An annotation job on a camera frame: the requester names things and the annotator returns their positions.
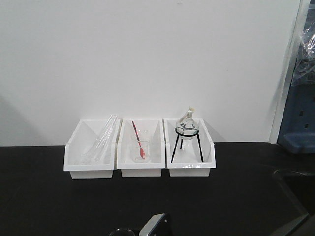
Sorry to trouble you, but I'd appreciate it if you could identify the clear glass beaker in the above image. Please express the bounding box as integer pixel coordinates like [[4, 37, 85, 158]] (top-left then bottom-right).
[[131, 140, 150, 163], [131, 130, 151, 142]]

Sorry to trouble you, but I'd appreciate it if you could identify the middle white plastic bin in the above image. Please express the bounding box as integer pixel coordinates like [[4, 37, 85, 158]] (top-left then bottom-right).
[[117, 118, 166, 177]]

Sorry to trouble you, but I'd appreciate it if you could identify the white plastic bin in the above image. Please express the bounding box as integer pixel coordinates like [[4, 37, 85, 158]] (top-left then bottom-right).
[[163, 118, 216, 177], [63, 119, 121, 179], [117, 118, 166, 177]]

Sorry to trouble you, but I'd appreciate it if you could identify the glass alcohol burner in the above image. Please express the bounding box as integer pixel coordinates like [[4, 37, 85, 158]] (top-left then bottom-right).
[[176, 107, 199, 135]]

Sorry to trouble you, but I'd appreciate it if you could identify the red stirring spatula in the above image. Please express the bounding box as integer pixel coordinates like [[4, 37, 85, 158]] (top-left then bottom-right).
[[131, 120, 146, 159]]

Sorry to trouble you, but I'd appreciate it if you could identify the right white plastic bin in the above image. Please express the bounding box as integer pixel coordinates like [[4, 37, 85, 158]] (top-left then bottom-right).
[[163, 118, 216, 177]]

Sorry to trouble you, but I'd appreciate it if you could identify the glass test tube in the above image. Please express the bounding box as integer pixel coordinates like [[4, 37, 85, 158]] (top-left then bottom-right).
[[83, 114, 118, 162], [94, 114, 118, 161]]

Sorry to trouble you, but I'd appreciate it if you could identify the left white plastic bin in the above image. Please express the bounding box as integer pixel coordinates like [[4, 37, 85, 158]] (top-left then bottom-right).
[[63, 119, 121, 179]]

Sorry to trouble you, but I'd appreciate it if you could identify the blue equipment cart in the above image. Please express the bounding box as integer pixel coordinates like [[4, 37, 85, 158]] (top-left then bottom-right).
[[278, 0, 315, 154]]

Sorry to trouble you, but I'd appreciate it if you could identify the clear plastic bag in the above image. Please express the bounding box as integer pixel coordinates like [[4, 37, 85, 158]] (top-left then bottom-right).
[[291, 20, 315, 86]]

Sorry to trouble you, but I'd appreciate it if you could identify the black wire tripod stand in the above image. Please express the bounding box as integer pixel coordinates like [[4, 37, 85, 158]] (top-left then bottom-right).
[[170, 128, 204, 163]]

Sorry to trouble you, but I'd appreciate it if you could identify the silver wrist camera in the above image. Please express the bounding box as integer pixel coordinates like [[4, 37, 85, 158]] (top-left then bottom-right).
[[139, 213, 173, 236]]

